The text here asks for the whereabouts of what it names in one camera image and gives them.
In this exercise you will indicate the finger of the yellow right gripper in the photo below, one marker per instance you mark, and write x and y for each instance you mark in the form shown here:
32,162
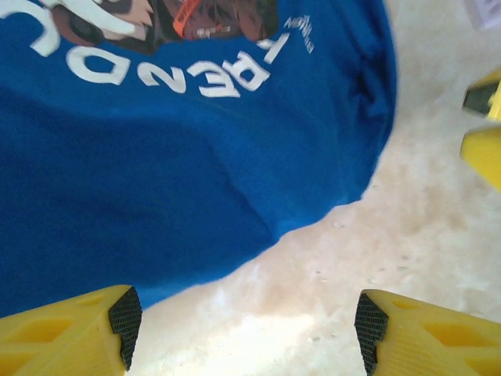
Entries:
487,98
483,156

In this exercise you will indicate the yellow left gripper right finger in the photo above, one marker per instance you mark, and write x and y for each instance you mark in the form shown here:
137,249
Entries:
430,340

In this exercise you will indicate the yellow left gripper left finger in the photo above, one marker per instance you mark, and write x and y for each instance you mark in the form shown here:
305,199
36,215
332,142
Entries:
58,340

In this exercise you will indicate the blue printed t-shirt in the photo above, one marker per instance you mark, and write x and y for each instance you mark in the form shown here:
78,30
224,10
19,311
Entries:
156,156

